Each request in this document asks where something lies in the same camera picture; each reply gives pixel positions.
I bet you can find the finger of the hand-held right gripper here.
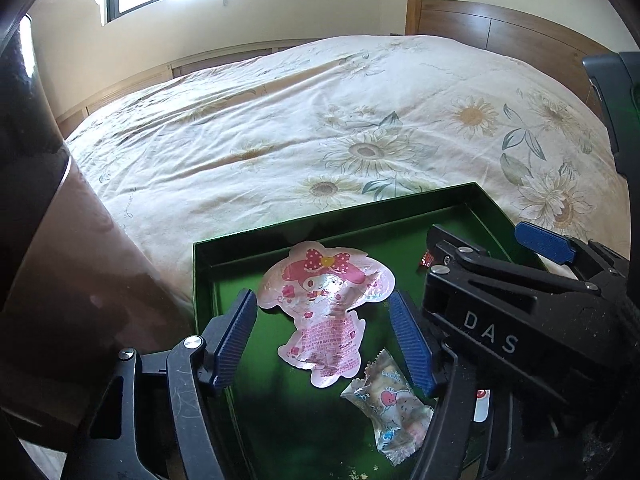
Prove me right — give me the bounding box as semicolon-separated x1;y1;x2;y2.
424;224;603;297
514;221;630;287

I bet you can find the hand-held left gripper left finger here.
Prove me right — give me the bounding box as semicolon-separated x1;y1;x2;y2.
65;288;258;480

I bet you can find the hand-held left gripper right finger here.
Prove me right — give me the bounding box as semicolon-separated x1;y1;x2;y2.
389;290;477;480

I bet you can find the clear printed candy packet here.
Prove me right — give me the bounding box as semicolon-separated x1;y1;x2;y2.
340;347;435;467

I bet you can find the green cardboard tray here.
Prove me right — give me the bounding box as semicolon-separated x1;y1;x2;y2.
192;182;551;480

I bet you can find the pink cartoon snack packet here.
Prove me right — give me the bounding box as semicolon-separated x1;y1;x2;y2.
256;241;398;390

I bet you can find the bed with floral quilt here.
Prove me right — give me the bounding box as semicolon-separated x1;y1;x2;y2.
65;35;632;321

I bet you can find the wooden headboard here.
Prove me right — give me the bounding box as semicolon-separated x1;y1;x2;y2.
405;0;621;111

